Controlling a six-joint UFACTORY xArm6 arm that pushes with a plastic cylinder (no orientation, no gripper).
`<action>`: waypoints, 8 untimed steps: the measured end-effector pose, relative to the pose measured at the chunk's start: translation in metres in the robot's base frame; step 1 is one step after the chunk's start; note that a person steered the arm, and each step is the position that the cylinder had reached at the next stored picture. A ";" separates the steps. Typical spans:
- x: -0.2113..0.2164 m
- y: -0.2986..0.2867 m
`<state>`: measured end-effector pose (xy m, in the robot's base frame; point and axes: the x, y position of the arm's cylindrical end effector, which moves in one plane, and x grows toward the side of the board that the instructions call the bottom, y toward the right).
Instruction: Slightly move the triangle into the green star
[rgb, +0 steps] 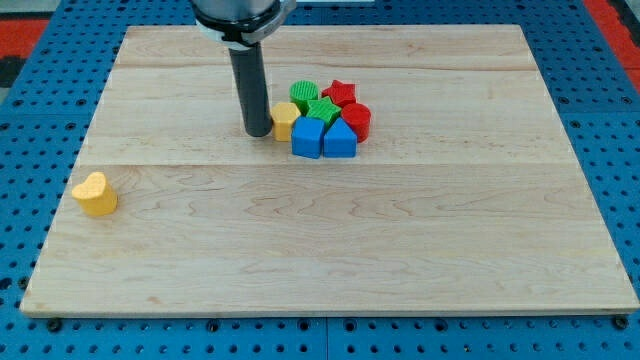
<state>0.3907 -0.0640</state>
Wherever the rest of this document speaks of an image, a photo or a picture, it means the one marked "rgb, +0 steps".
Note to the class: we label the green cylinder block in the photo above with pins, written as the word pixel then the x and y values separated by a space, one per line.
pixel 301 92

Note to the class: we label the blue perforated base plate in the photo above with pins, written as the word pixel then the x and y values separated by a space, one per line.
pixel 49 107

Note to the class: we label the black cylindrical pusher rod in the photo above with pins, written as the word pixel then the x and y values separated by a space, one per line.
pixel 249 75

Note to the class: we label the light wooden board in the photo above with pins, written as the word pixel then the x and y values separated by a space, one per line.
pixel 466 199

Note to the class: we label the blue cube block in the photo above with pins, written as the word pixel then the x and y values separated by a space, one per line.
pixel 307 137

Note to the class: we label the red cylinder block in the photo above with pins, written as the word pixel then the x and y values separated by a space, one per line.
pixel 358 117

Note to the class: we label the red star block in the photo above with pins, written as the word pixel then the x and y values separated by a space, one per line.
pixel 341 94

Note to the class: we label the yellow heart block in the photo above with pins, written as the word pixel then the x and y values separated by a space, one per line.
pixel 95 196

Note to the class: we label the yellow hexagon block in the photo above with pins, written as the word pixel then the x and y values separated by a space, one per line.
pixel 284 115

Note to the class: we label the blue triangle block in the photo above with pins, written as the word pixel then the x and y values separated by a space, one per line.
pixel 340 141

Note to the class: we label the green star block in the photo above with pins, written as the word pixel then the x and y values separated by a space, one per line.
pixel 323 109

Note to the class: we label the grey robot arm flange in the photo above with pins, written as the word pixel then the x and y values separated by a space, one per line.
pixel 240 24

